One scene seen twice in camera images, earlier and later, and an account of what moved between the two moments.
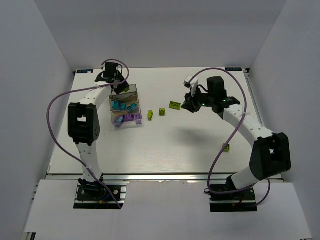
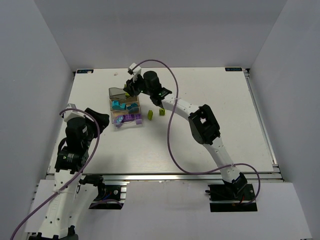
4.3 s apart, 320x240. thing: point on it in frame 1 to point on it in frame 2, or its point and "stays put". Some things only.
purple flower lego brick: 119,119 stays put
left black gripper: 120,87 to 94,119
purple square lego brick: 138,116 stays put
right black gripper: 189,104 to 131,87
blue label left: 84,71 stays put
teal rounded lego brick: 115,106 stays put
